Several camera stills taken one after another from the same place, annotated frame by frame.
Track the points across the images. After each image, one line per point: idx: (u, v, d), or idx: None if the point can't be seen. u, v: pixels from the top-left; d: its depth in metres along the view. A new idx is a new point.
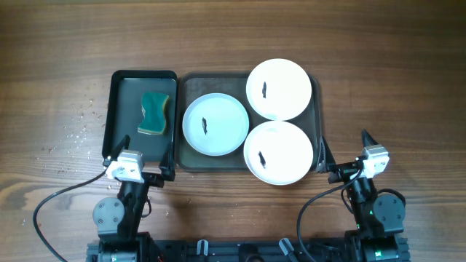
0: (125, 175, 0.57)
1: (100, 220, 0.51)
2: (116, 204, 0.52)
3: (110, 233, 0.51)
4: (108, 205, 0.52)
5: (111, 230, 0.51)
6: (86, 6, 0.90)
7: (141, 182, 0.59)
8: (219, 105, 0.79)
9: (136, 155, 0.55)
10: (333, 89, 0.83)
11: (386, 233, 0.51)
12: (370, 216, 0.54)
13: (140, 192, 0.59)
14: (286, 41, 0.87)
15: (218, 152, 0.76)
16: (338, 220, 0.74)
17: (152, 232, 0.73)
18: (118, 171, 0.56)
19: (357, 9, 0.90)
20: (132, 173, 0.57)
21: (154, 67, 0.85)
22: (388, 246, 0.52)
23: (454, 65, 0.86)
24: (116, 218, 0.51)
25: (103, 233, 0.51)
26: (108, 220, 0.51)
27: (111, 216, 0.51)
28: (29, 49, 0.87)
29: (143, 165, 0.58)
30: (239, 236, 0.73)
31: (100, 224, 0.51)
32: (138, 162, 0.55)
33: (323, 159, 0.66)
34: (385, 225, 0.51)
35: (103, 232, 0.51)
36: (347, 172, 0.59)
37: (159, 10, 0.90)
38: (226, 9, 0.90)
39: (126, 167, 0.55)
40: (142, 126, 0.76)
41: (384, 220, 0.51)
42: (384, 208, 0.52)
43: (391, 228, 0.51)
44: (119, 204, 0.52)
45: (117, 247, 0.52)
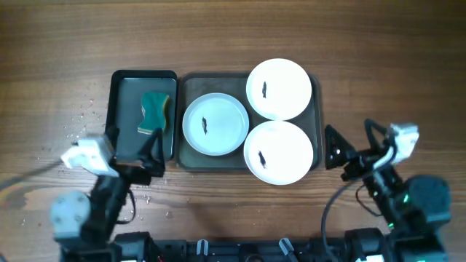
0: (87, 161, 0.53)
1: (57, 217, 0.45)
2: (79, 199, 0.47)
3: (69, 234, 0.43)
4: (70, 200, 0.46)
5: (70, 231, 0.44)
6: (85, 5, 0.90)
7: (116, 176, 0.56)
8: (219, 105, 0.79)
9: (97, 139, 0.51)
10: (333, 89, 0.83)
11: (428, 223, 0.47)
12: (406, 206, 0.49)
13: (118, 190, 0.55)
14: (286, 41, 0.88)
15: (218, 152, 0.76)
16: (338, 220, 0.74)
17: (152, 232, 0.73)
18: (79, 157, 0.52)
19: (357, 8, 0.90)
20: (93, 159, 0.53)
21: (154, 66, 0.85)
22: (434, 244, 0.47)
23: (455, 65, 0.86)
24: (78, 216, 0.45)
25: (62, 236, 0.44)
26: (69, 219, 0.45)
27: (73, 214, 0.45)
28: (29, 49, 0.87)
29: (105, 152, 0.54)
30: (239, 236, 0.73)
31: (60, 223, 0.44)
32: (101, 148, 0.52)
33: (338, 149, 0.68)
34: (427, 211, 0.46)
35: (60, 233, 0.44)
36: (370, 159, 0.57)
37: (159, 10, 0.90)
38: (226, 9, 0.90)
39: (87, 152, 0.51)
40: (142, 126, 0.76)
41: (426, 206, 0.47)
42: (424, 193, 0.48)
43: (435, 215, 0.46)
44: (84, 199, 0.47)
45: (84, 256, 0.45)
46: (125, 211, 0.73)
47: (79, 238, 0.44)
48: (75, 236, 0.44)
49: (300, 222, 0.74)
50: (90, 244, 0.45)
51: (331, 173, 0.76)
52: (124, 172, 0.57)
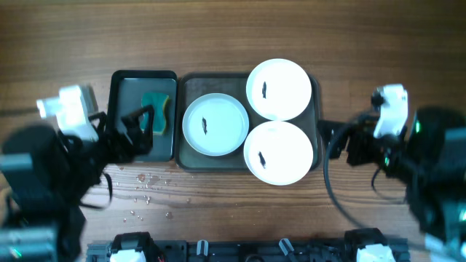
0: (64, 109, 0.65)
1: (6, 148, 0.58)
2: (44, 133, 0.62)
3: (19, 164, 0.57)
4: (35, 134, 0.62)
5: (22, 161, 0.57)
6: (85, 6, 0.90)
7: (94, 138, 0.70)
8: (219, 105, 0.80)
9: (77, 88, 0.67)
10: (333, 89, 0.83)
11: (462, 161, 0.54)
12: (433, 153, 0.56)
13: (90, 144, 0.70)
14: (286, 41, 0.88)
15: (218, 152, 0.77)
16: (338, 220, 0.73)
17: (152, 232, 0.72)
18: (52, 109, 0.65)
19: (357, 9, 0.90)
20: (70, 108, 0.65)
21: (154, 66, 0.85)
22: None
23: (456, 65, 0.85)
24: (33, 146, 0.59)
25: (12, 168, 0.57)
26: (25, 148, 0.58)
27: (30, 144, 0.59)
28: (29, 49, 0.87)
29: (83, 104, 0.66)
30: (239, 236, 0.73)
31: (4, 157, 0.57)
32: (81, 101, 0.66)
33: (332, 131, 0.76)
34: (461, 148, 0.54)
35: (8, 164, 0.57)
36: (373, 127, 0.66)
37: (159, 10, 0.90)
38: (226, 9, 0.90)
39: (65, 101, 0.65)
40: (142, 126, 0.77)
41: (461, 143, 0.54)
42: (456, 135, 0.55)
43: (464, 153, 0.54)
44: (47, 134, 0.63)
45: (33, 216, 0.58)
46: (125, 211, 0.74)
47: (29, 169, 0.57)
48: (22, 164, 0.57)
49: (300, 222, 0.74)
50: (41, 189, 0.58)
51: (332, 173, 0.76)
52: (98, 133, 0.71)
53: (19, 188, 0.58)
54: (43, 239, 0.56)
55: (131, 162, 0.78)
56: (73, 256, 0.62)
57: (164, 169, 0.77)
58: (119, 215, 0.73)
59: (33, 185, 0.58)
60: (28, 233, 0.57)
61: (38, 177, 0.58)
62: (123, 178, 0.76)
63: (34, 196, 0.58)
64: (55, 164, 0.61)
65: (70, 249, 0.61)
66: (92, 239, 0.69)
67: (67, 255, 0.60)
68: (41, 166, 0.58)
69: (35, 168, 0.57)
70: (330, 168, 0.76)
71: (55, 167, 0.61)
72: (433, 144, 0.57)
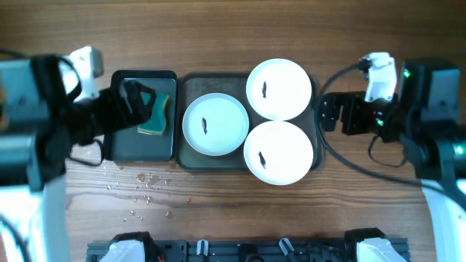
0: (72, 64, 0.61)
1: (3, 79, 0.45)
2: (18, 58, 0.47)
3: (17, 70, 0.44)
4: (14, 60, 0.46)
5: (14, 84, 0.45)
6: (84, 5, 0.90)
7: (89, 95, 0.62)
8: (219, 105, 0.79)
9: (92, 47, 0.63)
10: (333, 89, 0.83)
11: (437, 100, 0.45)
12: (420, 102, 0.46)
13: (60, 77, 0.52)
14: (286, 41, 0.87)
15: (218, 151, 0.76)
16: (338, 220, 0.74)
17: (152, 232, 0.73)
18: None
19: (358, 8, 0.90)
20: (79, 62, 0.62)
21: (154, 66, 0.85)
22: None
23: (455, 65, 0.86)
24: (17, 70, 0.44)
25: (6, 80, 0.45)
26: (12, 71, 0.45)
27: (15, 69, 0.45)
28: (29, 49, 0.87)
29: (94, 62, 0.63)
30: (239, 236, 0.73)
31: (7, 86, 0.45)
32: (92, 57, 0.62)
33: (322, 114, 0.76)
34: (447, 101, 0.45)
35: (6, 68, 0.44)
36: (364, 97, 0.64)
37: (159, 9, 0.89)
38: (226, 9, 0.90)
39: (77, 55, 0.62)
40: (142, 126, 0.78)
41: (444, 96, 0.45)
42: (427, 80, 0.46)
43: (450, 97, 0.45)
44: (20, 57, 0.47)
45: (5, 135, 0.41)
46: (125, 210, 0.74)
47: (27, 76, 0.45)
48: (18, 71, 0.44)
49: (299, 222, 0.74)
50: (33, 104, 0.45)
51: (331, 173, 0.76)
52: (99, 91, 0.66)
53: (14, 92, 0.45)
54: (22, 146, 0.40)
55: (130, 162, 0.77)
56: (57, 174, 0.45)
57: (164, 169, 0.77)
58: (119, 215, 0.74)
59: (29, 95, 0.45)
60: (6, 138, 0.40)
61: (41, 86, 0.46)
62: (123, 178, 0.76)
63: (27, 99, 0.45)
64: (58, 81, 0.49)
65: (52, 161, 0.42)
66: (92, 239, 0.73)
67: (49, 176, 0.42)
68: (47, 75, 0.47)
69: (35, 80, 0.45)
70: (330, 168, 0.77)
71: (60, 82, 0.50)
72: (411, 84, 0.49)
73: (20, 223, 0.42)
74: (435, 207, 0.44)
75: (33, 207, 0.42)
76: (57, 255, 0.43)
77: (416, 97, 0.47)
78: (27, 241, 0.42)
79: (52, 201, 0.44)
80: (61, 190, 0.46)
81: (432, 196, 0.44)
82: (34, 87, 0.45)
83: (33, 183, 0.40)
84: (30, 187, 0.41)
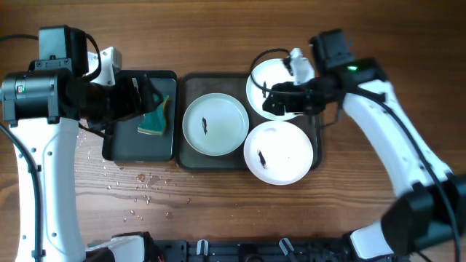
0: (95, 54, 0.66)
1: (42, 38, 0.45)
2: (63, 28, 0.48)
3: (54, 33, 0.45)
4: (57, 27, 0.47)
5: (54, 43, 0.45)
6: (84, 5, 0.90)
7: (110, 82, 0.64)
8: (218, 105, 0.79)
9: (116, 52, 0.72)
10: None
11: (337, 54, 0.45)
12: (323, 60, 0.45)
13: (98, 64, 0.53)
14: (286, 41, 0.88)
15: (219, 152, 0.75)
16: (338, 220, 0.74)
17: (152, 232, 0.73)
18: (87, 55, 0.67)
19: (357, 8, 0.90)
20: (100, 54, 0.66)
21: (155, 66, 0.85)
22: (366, 69, 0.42)
23: (455, 65, 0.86)
24: (58, 33, 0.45)
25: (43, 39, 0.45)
26: (54, 35, 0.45)
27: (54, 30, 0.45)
28: (29, 49, 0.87)
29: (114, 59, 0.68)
30: (239, 236, 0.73)
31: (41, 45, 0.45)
32: (113, 53, 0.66)
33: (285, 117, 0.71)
34: (344, 53, 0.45)
35: (46, 30, 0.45)
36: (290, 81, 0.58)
37: (159, 10, 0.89)
38: (226, 9, 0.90)
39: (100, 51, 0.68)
40: (142, 126, 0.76)
41: (340, 52, 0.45)
42: (327, 41, 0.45)
43: (346, 51, 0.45)
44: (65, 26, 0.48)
45: (28, 76, 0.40)
46: (125, 210, 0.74)
47: (62, 39, 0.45)
48: (54, 34, 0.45)
49: (299, 222, 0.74)
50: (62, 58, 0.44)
51: (331, 173, 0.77)
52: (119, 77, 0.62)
53: (46, 51, 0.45)
54: (46, 85, 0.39)
55: (131, 162, 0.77)
56: (73, 118, 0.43)
57: (164, 169, 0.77)
58: (119, 215, 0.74)
59: (60, 55, 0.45)
60: (33, 76, 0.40)
61: (71, 51, 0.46)
62: (123, 178, 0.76)
63: (57, 56, 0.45)
64: (87, 52, 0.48)
65: (69, 99, 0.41)
66: (92, 239, 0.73)
67: (65, 116, 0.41)
68: (78, 43, 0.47)
69: (68, 44, 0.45)
70: (330, 168, 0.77)
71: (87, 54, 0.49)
72: (314, 54, 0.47)
73: (35, 151, 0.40)
74: (355, 113, 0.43)
75: (48, 133, 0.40)
76: (64, 193, 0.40)
77: (320, 57, 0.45)
78: (39, 170, 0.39)
79: (66, 138, 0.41)
80: (75, 132, 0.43)
81: (351, 109, 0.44)
82: (65, 49, 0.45)
83: (50, 115, 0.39)
84: (48, 119, 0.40)
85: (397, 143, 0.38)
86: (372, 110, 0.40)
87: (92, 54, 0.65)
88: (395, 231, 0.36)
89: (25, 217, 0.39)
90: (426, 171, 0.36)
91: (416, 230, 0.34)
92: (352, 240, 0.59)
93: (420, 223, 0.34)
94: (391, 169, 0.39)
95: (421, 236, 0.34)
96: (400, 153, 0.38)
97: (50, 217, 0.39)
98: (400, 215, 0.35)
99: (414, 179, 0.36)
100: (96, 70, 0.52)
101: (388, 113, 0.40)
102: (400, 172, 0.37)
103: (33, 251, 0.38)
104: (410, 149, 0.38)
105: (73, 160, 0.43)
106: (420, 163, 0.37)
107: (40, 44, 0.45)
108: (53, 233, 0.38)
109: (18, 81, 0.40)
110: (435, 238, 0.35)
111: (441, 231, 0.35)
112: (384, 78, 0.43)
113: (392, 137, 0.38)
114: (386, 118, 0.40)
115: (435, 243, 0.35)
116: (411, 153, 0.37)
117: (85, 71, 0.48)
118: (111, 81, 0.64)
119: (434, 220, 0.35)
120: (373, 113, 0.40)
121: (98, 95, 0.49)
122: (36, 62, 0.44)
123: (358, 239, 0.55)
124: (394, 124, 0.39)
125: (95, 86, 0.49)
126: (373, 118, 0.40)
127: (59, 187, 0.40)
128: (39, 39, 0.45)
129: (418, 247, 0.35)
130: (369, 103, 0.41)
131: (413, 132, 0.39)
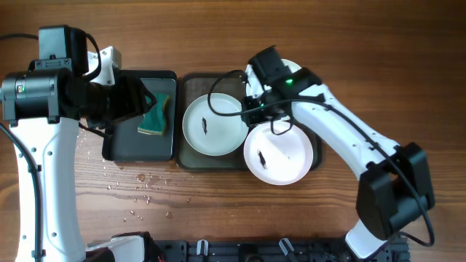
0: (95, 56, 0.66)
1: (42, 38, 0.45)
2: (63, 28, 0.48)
3: (54, 33, 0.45)
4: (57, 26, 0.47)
5: (54, 43, 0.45)
6: (84, 5, 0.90)
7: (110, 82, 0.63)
8: (219, 105, 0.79)
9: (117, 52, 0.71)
10: (333, 89, 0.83)
11: (276, 73, 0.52)
12: (266, 78, 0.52)
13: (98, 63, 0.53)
14: (285, 41, 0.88)
15: (219, 152, 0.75)
16: (338, 220, 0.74)
17: (152, 232, 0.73)
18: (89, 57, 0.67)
19: (357, 8, 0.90)
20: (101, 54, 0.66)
21: (154, 66, 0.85)
22: (302, 80, 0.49)
23: (455, 65, 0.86)
24: (58, 33, 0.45)
25: (43, 38, 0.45)
26: (53, 34, 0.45)
27: (54, 30, 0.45)
28: (28, 49, 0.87)
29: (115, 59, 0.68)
30: (239, 236, 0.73)
31: (41, 45, 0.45)
32: (112, 52, 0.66)
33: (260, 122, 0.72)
34: (282, 70, 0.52)
35: (46, 30, 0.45)
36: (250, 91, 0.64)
37: (159, 10, 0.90)
38: (226, 9, 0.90)
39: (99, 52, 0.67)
40: (142, 127, 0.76)
41: (278, 69, 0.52)
42: (266, 62, 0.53)
43: (283, 67, 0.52)
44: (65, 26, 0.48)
45: (27, 76, 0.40)
46: (125, 211, 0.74)
47: (62, 39, 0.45)
48: (54, 34, 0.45)
49: (299, 222, 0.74)
50: (62, 58, 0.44)
51: (331, 173, 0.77)
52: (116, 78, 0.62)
53: (46, 50, 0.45)
54: (46, 85, 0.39)
55: (130, 162, 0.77)
56: (73, 118, 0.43)
57: (164, 169, 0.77)
58: (119, 215, 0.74)
59: (59, 54, 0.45)
60: (33, 76, 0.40)
61: (71, 50, 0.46)
62: (123, 178, 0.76)
63: (57, 56, 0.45)
64: (87, 51, 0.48)
65: (70, 99, 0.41)
66: (92, 239, 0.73)
67: (65, 116, 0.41)
68: (78, 42, 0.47)
69: (68, 44, 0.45)
70: (330, 168, 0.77)
71: (87, 54, 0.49)
72: (258, 74, 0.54)
73: (35, 151, 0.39)
74: (303, 118, 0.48)
75: (48, 133, 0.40)
76: (64, 191, 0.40)
77: (263, 77, 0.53)
78: (40, 169, 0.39)
79: (66, 137, 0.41)
80: (75, 132, 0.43)
81: (301, 116, 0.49)
82: (65, 49, 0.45)
83: (50, 115, 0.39)
84: (48, 119, 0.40)
85: (343, 133, 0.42)
86: (314, 110, 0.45)
87: (91, 54, 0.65)
88: (371, 216, 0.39)
89: (26, 216, 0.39)
90: (376, 150, 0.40)
91: (386, 207, 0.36)
92: (349, 244, 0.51)
93: (386, 199, 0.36)
94: (347, 158, 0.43)
95: (394, 212, 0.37)
96: (348, 141, 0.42)
97: (50, 216, 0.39)
98: (367, 198, 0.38)
99: (367, 160, 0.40)
100: (96, 70, 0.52)
101: (329, 108, 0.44)
102: (354, 159, 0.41)
103: (33, 251, 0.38)
104: (356, 136, 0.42)
105: (73, 159, 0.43)
106: (369, 145, 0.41)
107: (40, 44, 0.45)
108: (53, 233, 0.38)
109: (18, 81, 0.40)
110: (407, 212, 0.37)
111: (410, 204, 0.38)
112: (320, 82, 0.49)
113: (337, 130, 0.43)
114: (330, 116, 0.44)
115: (408, 218, 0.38)
116: (358, 139, 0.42)
117: (85, 71, 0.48)
118: (111, 80, 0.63)
119: (401, 198, 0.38)
120: (317, 112, 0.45)
121: (98, 95, 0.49)
122: (35, 62, 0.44)
123: (356, 239, 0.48)
124: (337, 118, 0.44)
125: (94, 86, 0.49)
126: (317, 117, 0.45)
127: (60, 186, 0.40)
128: (39, 38, 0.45)
129: (395, 226, 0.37)
130: (310, 105, 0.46)
131: (355, 118, 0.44)
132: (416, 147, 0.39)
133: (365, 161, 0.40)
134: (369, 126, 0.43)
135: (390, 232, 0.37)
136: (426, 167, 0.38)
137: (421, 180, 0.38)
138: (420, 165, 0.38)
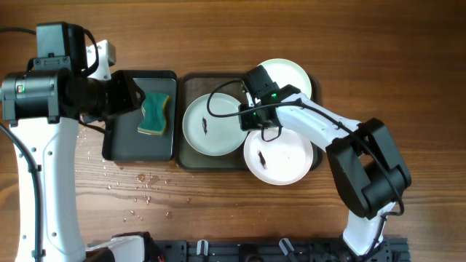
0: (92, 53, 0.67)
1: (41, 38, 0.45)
2: None
3: (54, 31, 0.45)
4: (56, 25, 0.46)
5: (54, 41, 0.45)
6: (84, 5, 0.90)
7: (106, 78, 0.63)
8: (218, 104, 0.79)
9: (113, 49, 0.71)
10: (333, 89, 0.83)
11: (264, 88, 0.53)
12: (254, 92, 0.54)
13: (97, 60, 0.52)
14: (286, 41, 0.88)
15: (220, 152, 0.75)
16: (338, 220, 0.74)
17: (152, 232, 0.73)
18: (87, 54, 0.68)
19: (357, 8, 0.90)
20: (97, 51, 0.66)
21: (155, 66, 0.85)
22: (285, 93, 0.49)
23: (455, 65, 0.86)
24: (58, 31, 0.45)
25: (42, 36, 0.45)
26: (53, 33, 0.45)
27: (54, 30, 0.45)
28: (29, 49, 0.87)
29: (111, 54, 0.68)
30: (239, 236, 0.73)
31: (40, 44, 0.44)
32: (108, 46, 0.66)
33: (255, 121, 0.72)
34: (270, 86, 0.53)
35: (46, 28, 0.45)
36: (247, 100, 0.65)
37: (159, 10, 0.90)
38: (226, 9, 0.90)
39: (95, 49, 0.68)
40: (142, 127, 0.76)
41: (266, 84, 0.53)
42: (253, 76, 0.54)
43: (271, 82, 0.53)
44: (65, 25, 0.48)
45: (27, 75, 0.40)
46: (125, 210, 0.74)
47: (61, 37, 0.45)
48: (52, 31, 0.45)
49: (299, 221, 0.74)
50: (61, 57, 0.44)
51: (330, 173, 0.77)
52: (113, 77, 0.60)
53: (44, 49, 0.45)
54: (46, 85, 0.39)
55: (130, 162, 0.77)
56: (73, 118, 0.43)
57: (164, 169, 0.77)
58: (119, 215, 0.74)
59: (59, 53, 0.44)
60: (33, 76, 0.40)
61: (70, 49, 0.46)
62: (123, 178, 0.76)
63: (56, 55, 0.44)
64: (84, 49, 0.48)
65: (70, 99, 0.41)
66: (92, 239, 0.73)
67: (66, 116, 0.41)
68: (76, 40, 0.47)
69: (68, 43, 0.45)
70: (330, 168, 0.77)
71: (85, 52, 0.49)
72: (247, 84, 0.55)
73: (35, 151, 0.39)
74: (287, 121, 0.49)
75: (49, 133, 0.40)
76: (63, 190, 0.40)
77: (251, 89, 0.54)
78: (40, 170, 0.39)
79: (66, 137, 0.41)
80: (75, 132, 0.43)
81: (282, 121, 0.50)
82: (65, 47, 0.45)
83: (50, 115, 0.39)
84: (48, 118, 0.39)
85: (313, 122, 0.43)
86: (293, 112, 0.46)
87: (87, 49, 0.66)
88: (349, 193, 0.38)
89: (26, 216, 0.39)
90: (341, 129, 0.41)
91: (357, 180, 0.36)
92: (346, 241, 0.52)
93: (354, 169, 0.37)
94: (320, 143, 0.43)
95: (368, 185, 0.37)
96: (317, 127, 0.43)
97: (49, 215, 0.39)
98: (338, 173, 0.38)
99: (333, 138, 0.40)
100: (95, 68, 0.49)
101: (304, 107, 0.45)
102: (323, 142, 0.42)
103: (33, 251, 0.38)
104: (325, 121, 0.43)
105: (73, 159, 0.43)
106: (335, 126, 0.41)
107: (37, 42, 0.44)
108: (53, 233, 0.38)
109: (19, 80, 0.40)
110: (381, 186, 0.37)
111: (384, 180, 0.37)
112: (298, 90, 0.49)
113: (310, 123, 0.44)
114: (305, 113, 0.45)
115: (386, 193, 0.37)
116: (326, 124, 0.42)
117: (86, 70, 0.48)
118: (107, 76, 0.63)
119: (375, 175, 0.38)
120: (295, 113, 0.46)
121: (97, 94, 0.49)
122: (35, 60, 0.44)
123: (352, 235, 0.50)
124: (311, 113, 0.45)
125: (92, 84, 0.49)
126: (296, 117, 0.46)
127: (59, 185, 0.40)
128: (36, 36, 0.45)
129: (373, 201, 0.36)
130: (289, 108, 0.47)
131: (327, 111, 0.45)
132: (377, 121, 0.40)
133: (332, 139, 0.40)
134: (337, 114, 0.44)
135: (368, 208, 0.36)
136: (389, 140, 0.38)
137: (387, 152, 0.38)
138: (384, 137, 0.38)
